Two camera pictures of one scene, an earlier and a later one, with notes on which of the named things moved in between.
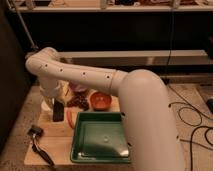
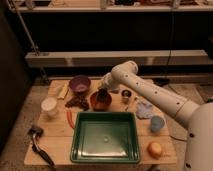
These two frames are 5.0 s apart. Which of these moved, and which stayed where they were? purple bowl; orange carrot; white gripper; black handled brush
Moved: white gripper
Stayed: orange carrot; black handled brush; purple bowl
